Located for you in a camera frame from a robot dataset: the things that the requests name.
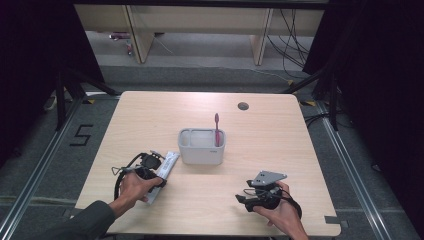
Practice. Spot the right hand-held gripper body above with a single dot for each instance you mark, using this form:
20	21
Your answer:
266	190

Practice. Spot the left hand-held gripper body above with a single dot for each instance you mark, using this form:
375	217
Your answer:
148	165

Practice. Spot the white toothpaste tube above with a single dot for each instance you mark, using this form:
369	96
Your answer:
168	165

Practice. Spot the grey toothbrush holder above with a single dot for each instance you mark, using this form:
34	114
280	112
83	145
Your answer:
202	150

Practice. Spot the pink toothbrush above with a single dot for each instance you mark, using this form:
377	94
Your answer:
217	130

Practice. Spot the person's left hand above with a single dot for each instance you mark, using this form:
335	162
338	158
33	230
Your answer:
135	188

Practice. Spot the person's right hand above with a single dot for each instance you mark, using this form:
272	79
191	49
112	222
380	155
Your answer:
281	216

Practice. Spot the grey tape patch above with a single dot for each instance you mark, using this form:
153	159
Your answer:
331	220

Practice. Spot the black metal stand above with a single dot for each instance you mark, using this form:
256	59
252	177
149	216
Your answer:
333	100
61	100

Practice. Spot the pink item under desk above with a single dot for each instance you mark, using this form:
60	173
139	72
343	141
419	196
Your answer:
119	35

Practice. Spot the beige wooden desk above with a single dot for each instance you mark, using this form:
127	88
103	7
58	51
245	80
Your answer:
200	20

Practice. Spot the black curtain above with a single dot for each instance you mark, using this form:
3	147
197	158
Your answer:
383	100
33	66

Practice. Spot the aluminium floor rail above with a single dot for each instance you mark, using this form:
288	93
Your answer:
43	166
353	180

